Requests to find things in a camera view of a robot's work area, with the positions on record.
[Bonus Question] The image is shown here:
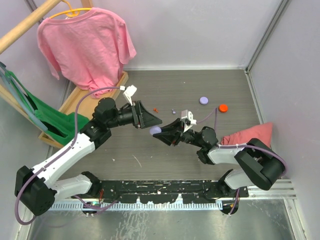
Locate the green t-shirt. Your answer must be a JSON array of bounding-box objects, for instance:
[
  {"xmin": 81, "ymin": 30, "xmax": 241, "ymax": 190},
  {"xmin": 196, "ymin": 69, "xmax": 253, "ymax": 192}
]
[{"xmin": 9, "ymin": 71, "xmax": 89, "ymax": 146}]

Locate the aluminium corner frame post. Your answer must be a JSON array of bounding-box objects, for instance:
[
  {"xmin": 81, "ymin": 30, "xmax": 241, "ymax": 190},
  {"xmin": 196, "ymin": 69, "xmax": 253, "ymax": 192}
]
[{"xmin": 244, "ymin": 0, "xmax": 293, "ymax": 73}]

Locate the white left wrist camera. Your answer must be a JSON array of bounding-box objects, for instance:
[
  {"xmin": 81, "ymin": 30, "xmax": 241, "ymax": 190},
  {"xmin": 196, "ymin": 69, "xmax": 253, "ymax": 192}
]
[{"xmin": 120, "ymin": 85, "xmax": 137, "ymax": 106}]

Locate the grey-blue clothes hanger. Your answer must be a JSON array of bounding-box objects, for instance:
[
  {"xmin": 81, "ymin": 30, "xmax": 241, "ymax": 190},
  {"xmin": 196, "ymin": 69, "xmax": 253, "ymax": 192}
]
[{"xmin": 0, "ymin": 62, "xmax": 48, "ymax": 132}]

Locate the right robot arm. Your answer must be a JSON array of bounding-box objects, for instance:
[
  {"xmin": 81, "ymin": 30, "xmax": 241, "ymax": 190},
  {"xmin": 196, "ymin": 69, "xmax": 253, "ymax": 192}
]
[{"xmin": 153, "ymin": 118, "xmax": 287, "ymax": 197}]

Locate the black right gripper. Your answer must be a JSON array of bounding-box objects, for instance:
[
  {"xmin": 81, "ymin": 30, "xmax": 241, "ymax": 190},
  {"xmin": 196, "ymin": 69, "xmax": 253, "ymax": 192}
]
[{"xmin": 153, "ymin": 117, "xmax": 205, "ymax": 148}]

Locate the yellow clothes hanger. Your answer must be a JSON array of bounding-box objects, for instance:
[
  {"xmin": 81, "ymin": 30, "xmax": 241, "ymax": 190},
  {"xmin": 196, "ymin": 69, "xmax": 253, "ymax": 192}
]
[{"xmin": 49, "ymin": 0, "xmax": 93, "ymax": 19}]

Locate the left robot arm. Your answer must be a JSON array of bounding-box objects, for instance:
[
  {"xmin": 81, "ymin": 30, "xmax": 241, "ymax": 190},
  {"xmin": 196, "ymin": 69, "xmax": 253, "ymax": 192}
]
[{"xmin": 14, "ymin": 97, "xmax": 162, "ymax": 216}]

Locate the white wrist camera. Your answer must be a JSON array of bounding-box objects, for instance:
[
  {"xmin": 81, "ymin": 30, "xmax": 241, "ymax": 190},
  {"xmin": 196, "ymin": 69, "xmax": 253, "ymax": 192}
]
[
  {"xmin": 120, "ymin": 85, "xmax": 137, "ymax": 106},
  {"xmin": 181, "ymin": 109, "xmax": 197, "ymax": 133}
]

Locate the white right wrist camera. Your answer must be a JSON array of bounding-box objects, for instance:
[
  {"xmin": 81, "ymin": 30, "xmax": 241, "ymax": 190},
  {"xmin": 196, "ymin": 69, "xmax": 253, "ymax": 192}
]
[{"xmin": 181, "ymin": 109, "xmax": 197, "ymax": 133}]

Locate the wooden rack base tray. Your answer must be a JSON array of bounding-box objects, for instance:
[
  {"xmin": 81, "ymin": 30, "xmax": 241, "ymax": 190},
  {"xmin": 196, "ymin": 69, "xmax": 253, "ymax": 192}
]
[{"xmin": 38, "ymin": 71, "xmax": 129, "ymax": 149}]

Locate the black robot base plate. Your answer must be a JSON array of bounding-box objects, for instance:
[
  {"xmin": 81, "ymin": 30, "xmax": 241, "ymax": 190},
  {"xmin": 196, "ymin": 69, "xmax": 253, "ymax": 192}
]
[{"xmin": 78, "ymin": 180, "xmax": 236, "ymax": 204}]

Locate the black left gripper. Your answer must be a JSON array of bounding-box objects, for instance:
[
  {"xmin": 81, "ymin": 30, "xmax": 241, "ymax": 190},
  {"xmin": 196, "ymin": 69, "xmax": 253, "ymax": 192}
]
[{"xmin": 106, "ymin": 100, "xmax": 162, "ymax": 129}]

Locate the pink t-shirt on hanger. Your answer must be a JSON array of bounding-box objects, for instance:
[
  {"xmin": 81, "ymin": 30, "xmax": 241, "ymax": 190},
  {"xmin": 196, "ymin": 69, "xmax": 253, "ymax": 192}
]
[{"xmin": 37, "ymin": 7, "xmax": 137, "ymax": 99}]

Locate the lilac earbud case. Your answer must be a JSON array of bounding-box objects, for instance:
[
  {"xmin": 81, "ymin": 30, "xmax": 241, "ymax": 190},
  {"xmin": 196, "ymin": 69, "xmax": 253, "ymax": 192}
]
[
  {"xmin": 199, "ymin": 96, "xmax": 209, "ymax": 105},
  {"xmin": 149, "ymin": 126, "xmax": 162, "ymax": 136}
]

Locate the orange earbud case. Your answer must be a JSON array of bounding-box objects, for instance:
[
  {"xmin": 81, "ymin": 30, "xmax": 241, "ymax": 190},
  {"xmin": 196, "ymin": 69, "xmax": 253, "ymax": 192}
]
[{"xmin": 218, "ymin": 104, "xmax": 229, "ymax": 113}]

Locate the grey slotted cable duct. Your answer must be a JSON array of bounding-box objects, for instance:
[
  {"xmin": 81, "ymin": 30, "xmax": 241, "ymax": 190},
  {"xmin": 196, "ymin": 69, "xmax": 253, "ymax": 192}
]
[{"xmin": 49, "ymin": 200, "xmax": 223, "ymax": 211}]

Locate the salmon pink folded cloth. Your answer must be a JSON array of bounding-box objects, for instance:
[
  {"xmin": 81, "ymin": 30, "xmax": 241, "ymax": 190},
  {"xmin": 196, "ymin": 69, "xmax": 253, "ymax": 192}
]
[{"xmin": 220, "ymin": 122, "xmax": 273, "ymax": 147}]

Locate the wooden hanging rod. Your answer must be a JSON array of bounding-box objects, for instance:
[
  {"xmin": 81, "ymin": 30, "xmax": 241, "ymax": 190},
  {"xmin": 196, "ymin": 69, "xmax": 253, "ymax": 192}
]
[{"xmin": 0, "ymin": 0, "xmax": 61, "ymax": 54}]

